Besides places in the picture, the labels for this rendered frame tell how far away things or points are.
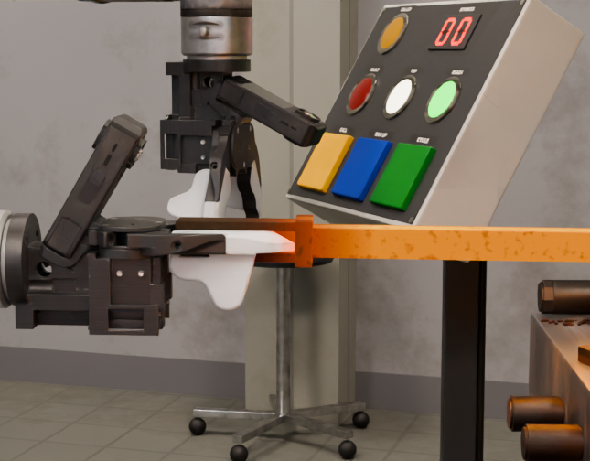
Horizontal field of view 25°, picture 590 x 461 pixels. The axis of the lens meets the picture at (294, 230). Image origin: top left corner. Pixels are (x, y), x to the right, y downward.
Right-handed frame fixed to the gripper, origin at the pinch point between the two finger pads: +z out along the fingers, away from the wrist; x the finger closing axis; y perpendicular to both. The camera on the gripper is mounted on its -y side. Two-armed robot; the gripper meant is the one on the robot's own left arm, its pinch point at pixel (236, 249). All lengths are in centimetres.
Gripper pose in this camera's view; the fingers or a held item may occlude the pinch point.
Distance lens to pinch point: 141.5
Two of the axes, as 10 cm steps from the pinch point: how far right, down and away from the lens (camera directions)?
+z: 0.0, 9.9, 1.4
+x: -2.9, 1.3, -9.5
